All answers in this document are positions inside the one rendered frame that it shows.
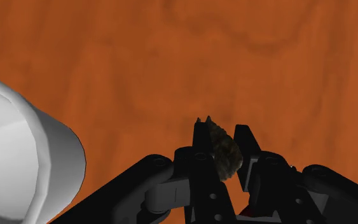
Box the brown rough lump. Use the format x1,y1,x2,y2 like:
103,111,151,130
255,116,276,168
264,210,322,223
196,115,244,182

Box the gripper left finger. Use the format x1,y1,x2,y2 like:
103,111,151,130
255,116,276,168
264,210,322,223
49,120,238,224

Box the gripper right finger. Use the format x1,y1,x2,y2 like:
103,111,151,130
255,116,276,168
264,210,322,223
233,124,358,224

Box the white cup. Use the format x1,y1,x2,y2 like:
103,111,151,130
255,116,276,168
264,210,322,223
0,73,87,224

